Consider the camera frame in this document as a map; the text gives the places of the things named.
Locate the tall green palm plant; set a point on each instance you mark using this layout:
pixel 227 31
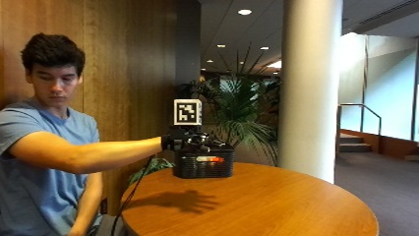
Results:
pixel 236 108

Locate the black slatted basket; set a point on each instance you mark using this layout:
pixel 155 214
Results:
pixel 202 168

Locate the orange and white item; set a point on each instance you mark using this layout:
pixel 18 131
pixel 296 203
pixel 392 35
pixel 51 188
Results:
pixel 210 159

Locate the person in blue t-shirt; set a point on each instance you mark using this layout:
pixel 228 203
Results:
pixel 41 196

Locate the white round column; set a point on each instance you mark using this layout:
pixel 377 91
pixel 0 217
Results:
pixel 310 91

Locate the round ceiling light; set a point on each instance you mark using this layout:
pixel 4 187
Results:
pixel 244 12
pixel 264 48
pixel 220 46

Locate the metal handrail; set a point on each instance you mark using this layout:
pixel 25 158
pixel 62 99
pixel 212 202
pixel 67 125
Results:
pixel 371 114

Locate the white marker cube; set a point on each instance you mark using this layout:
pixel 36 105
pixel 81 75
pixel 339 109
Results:
pixel 187 112

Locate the small green leafy plant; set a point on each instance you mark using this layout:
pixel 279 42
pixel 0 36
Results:
pixel 151 165

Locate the grey stair steps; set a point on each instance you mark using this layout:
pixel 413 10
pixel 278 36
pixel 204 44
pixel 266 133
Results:
pixel 352 144

